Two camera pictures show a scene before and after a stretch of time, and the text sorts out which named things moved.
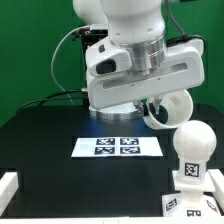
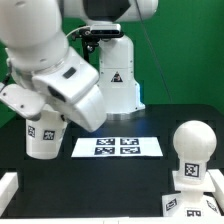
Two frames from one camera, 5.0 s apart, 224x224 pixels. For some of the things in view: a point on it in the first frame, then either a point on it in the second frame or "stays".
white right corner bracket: x=218 y=179 stays
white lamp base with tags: x=194 y=199 stays
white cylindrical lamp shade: x=175 y=109 to x=44 y=135
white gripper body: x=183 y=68 to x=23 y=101
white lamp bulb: x=194 y=143 stays
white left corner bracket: x=8 y=186 stays
